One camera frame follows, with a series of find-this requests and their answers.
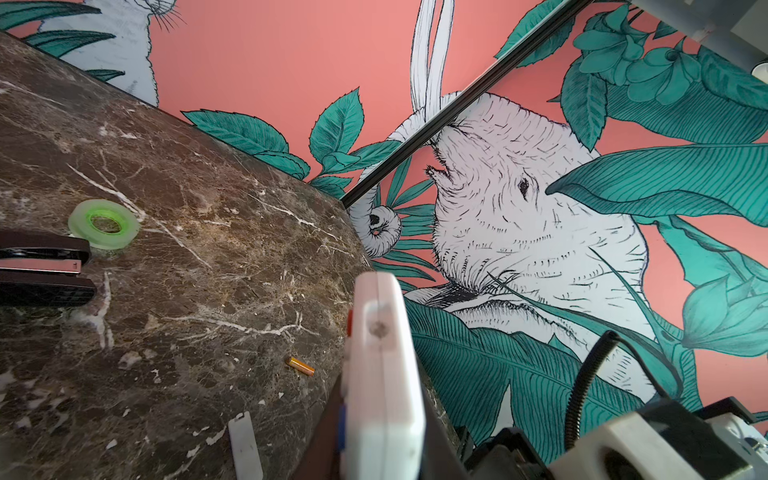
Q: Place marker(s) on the green tape roll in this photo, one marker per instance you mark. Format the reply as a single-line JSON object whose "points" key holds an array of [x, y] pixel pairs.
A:
{"points": [[106, 225]]}

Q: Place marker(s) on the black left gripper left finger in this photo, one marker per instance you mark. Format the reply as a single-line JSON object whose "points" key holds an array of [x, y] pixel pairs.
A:
{"points": [[320, 460]]}

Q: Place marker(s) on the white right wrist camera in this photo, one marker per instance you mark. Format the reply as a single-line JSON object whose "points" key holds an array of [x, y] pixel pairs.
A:
{"points": [[663, 440]]}

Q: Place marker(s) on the black stapler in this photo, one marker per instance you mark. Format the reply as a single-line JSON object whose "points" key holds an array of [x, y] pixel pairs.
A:
{"points": [[44, 270]]}

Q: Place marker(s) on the black enclosure corner post right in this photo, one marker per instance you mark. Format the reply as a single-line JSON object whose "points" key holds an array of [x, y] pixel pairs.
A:
{"points": [[562, 14]]}

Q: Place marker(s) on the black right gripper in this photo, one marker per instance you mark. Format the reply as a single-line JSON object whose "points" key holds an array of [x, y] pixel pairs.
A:
{"points": [[508, 455]]}

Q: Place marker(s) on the orange battery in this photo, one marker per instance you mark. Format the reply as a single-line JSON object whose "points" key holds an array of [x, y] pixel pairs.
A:
{"points": [[300, 366]]}

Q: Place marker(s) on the white battery cover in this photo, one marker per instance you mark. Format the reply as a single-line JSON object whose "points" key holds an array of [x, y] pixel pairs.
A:
{"points": [[244, 449]]}

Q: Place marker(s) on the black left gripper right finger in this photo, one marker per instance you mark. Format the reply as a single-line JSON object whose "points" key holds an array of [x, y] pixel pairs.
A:
{"points": [[439, 460]]}

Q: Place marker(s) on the white remote control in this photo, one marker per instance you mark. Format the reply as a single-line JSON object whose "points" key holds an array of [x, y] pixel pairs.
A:
{"points": [[383, 417]]}

